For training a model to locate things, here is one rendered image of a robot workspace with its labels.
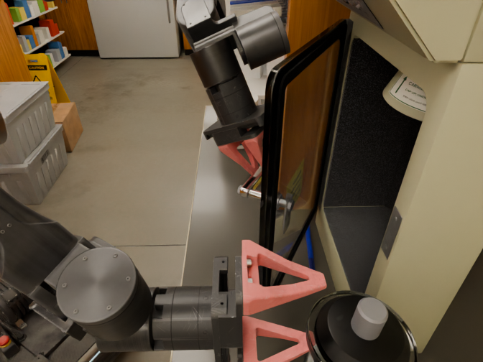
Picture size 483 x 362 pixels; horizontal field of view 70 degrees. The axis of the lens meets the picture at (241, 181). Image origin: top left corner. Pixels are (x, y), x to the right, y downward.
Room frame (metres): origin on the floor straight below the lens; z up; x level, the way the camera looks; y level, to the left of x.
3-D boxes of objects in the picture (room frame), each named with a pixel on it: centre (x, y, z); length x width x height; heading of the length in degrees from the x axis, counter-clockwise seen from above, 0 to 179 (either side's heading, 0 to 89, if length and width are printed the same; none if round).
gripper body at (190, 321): (0.19, 0.04, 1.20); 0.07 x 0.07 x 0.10; 1
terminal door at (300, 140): (0.47, -0.10, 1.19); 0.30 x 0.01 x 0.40; 153
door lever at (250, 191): (0.41, -0.04, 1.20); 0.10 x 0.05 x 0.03; 153
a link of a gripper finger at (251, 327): (0.19, -0.03, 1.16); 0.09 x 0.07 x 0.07; 91
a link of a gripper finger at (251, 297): (0.20, -0.03, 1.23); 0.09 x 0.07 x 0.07; 91
